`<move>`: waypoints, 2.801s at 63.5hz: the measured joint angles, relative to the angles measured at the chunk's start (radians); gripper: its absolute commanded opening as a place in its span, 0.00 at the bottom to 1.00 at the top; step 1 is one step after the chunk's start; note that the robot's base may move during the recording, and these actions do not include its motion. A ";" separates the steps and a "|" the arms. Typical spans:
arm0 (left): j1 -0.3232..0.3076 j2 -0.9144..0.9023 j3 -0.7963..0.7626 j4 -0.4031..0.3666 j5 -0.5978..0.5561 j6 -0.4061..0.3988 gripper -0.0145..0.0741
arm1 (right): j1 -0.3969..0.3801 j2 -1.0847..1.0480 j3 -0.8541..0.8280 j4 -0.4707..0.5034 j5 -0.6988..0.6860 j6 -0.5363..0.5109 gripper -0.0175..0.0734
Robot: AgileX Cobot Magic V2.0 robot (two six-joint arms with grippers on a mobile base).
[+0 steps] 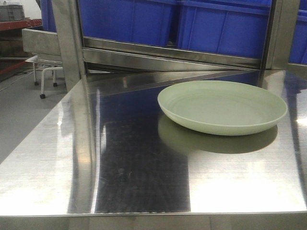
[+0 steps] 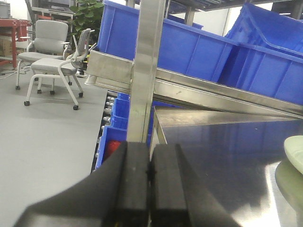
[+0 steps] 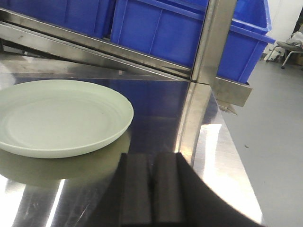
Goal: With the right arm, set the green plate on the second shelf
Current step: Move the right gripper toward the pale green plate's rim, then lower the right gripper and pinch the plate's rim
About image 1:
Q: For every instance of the green plate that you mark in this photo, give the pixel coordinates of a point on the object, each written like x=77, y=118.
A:
x=222, y=107

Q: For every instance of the stainless steel shelf rack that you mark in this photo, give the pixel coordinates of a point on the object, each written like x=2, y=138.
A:
x=77, y=50

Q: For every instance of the blue plastic bin left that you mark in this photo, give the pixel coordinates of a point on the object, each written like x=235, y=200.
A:
x=146, y=22

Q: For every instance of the blue plastic bin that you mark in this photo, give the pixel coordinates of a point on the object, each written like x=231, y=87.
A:
x=224, y=27
x=146, y=22

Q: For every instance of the blue plastic bin right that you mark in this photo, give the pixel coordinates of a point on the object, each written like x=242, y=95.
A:
x=224, y=27

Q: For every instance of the stainless steel side table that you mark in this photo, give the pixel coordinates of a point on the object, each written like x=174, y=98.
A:
x=44, y=45

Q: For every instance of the red metal workbench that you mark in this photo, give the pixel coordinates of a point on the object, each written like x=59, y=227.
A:
x=12, y=54

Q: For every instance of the blue bin far right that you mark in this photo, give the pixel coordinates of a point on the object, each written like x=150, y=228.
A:
x=298, y=53

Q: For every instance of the grey crate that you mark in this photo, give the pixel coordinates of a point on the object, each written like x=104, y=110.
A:
x=11, y=13

